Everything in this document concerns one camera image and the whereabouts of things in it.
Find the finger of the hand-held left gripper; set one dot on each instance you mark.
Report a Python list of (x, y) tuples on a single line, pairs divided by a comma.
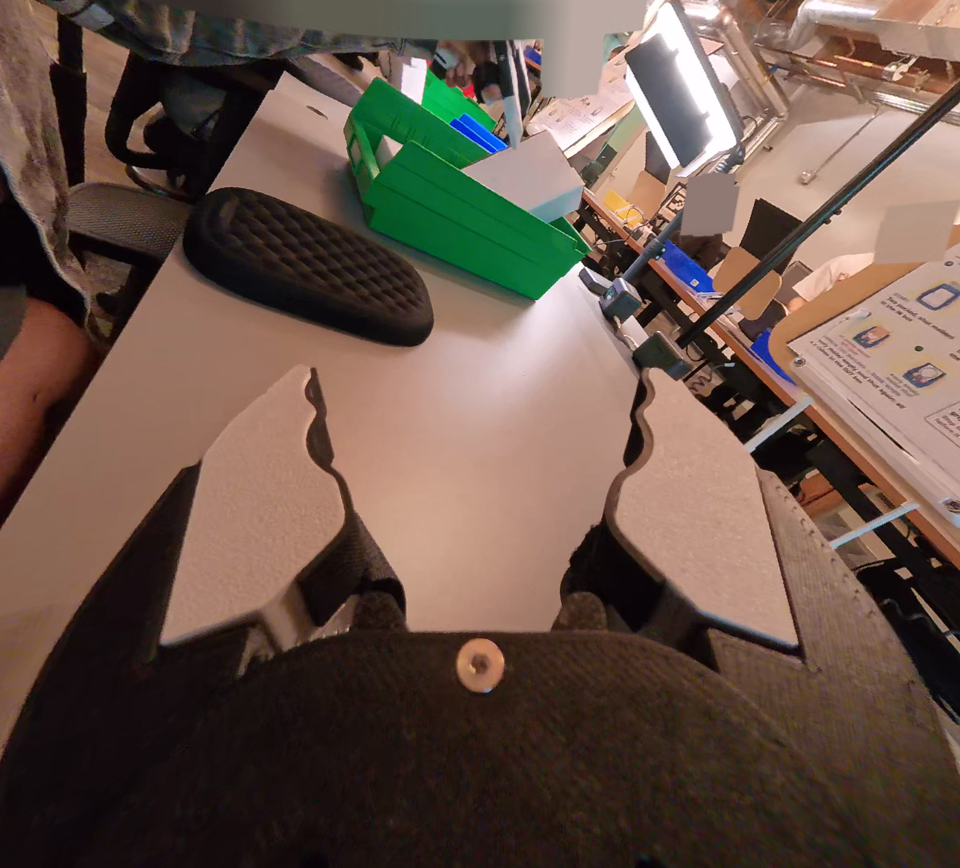
[(513, 121)]

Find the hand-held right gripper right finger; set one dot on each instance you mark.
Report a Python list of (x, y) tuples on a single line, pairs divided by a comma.
[(705, 523)]

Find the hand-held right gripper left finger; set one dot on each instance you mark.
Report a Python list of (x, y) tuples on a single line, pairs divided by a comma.
[(255, 508)]

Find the blue plastic bin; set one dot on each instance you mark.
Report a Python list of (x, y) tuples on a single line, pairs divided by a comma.
[(480, 132), (686, 268)]

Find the green plastic bin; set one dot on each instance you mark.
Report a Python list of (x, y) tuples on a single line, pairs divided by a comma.
[(442, 99), (465, 230)]

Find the printed instruction sheet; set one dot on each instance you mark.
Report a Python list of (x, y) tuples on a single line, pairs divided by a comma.
[(577, 117)]

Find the bright light panel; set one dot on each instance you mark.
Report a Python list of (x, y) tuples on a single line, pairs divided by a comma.
[(675, 95)]

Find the black pole clamp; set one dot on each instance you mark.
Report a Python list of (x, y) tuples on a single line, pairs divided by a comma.
[(660, 355), (621, 298)]

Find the illustrated instruction board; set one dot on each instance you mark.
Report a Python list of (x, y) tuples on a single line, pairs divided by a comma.
[(885, 373)]

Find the person's leg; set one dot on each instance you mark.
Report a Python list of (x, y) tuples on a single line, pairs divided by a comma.
[(37, 388)]

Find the black dimpled wrist rest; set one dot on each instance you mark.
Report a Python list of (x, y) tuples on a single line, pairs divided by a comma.
[(300, 260)]

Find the black office chair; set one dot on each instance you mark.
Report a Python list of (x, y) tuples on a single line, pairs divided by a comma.
[(225, 110)]

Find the grey mesh office chair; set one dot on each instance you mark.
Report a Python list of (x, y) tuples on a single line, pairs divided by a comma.
[(120, 215)]

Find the black slanted pole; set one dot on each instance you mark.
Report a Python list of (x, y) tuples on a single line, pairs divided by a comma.
[(825, 215)]

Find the person's grey jacket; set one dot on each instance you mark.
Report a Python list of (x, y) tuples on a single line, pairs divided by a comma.
[(30, 132)]

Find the metal air duct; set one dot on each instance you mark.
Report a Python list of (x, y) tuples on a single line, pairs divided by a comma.
[(840, 9), (739, 35)]

